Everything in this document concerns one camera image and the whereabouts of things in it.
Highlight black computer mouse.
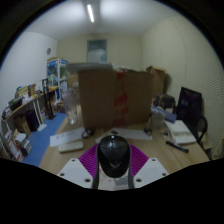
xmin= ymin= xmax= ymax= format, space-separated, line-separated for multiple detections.
xmin=96 ymin=134 xmax=132 ymax=179

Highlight coiled black cable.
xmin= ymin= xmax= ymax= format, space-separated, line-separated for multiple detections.
xmin=81 ymin=128 xmax=95 ymax=139

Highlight white notebook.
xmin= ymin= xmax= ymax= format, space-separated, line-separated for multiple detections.
xmin=164 ymin=119 xmax=197 ymax=145

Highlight ceiling tube light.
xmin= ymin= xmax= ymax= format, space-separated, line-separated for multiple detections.
xmin=86 ymin=3 xmax=96 ymax=24

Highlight black chair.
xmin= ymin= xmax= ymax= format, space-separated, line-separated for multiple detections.
xmin=196 ymin=114 xmax=209 ymax=144

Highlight clear glass jar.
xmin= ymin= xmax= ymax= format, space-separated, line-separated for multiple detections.
xmin=61 ymin=88 xmax=79 ymax=125

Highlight black bin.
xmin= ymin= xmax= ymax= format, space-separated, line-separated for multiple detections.
xmin=25 ymin=109 xmax=40 ymax=132

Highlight grey door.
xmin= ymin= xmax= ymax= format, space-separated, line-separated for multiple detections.
xmin=86 ymin=39 xmax=108 ymax=64

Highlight blue and white cabinet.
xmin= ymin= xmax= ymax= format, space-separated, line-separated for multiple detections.
xmin=46 ymin=57 xmax=69 ymax=98

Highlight black marker pen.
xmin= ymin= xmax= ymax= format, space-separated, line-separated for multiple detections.
xmin=165 ymin=139 xmax=190 ymax=154

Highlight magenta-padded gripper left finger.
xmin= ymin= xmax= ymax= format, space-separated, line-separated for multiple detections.
xmin=57 ymin=143 xmax=101 ymax=190

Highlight flat white remote control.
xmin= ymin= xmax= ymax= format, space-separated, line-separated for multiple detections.
xmin=58 ymin=140 xmax=85 ymax=154

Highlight large brown cardboard box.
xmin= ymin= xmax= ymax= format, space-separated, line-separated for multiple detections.
xmin=77 ymin=68 xmax=155 ymax=130

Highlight cluttered wooden side desk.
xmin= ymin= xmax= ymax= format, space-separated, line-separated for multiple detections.
xmin=1 ymin=83 xmax=58 ymax=134

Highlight stack of books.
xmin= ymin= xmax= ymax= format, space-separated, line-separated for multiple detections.
xmin=14 ymin=132 xmax=33 ymax=154

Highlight black tablet screen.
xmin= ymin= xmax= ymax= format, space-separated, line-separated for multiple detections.
xmin=176 ymin=86 xmax=203 ymax=128

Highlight black floor stand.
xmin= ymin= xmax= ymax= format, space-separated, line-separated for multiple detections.
xmin=41 ymin=78 xmax=57 ymax=120

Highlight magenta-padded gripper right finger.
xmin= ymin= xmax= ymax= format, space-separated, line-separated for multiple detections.
xmin=128 ymin=143 xmax=170 ymax=190

